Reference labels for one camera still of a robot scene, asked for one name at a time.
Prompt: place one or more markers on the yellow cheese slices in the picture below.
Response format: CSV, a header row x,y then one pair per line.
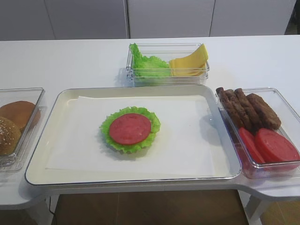
x,y
191,65

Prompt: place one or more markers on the red tomato slice front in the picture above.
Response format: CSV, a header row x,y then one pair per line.
x,y
275,148

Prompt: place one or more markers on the red tomato slice back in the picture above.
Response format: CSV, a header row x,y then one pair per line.
x,y
249,141

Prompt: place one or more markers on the white paper sheet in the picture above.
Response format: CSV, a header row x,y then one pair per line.
x,y
181,146

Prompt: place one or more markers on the brown meat patty leftmost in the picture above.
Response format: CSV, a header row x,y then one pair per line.
x,y
229,107

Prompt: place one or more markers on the green lettuce leaf on burger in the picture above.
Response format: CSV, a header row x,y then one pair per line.
x,y
155,127

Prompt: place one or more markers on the red tomato slice on burger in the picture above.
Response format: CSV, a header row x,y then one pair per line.
x,y
130,128

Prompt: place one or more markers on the sesame bun right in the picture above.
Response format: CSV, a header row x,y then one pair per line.
x,y
9,136

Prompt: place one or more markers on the green lettuce leaves in container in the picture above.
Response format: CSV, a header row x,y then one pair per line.
x,y
148,66

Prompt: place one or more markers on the clear bun container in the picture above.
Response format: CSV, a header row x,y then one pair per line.
x,y
15,161

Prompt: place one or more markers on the brown meat patty rightmost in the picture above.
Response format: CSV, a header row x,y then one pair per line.
x,y
266,114

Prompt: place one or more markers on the clear meat tomato container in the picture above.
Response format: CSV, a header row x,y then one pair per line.
x,y
290,129

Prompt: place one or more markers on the plain bottom bun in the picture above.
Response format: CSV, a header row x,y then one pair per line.
x,y
18,112

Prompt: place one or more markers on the clear lettuce cheese container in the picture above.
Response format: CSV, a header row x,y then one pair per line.
x,y
165,52

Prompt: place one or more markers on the white serving tray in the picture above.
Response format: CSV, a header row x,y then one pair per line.
x,y
225,161

